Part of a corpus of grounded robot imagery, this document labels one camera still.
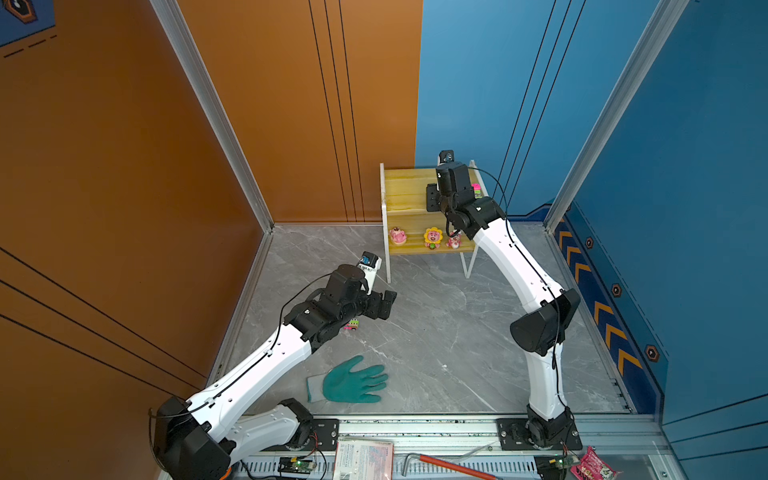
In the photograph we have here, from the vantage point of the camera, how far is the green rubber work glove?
81cm

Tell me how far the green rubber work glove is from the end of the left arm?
9.7 inches

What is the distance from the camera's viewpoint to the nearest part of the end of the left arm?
0.67 meters
